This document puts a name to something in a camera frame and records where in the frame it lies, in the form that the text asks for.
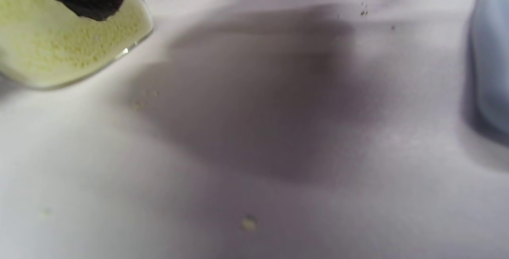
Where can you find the clear chicken bouillon container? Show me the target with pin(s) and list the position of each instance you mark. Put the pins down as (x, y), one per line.
(59, 48)

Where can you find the light blue plastic knife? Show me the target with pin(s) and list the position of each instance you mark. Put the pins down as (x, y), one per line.
(493, 52)

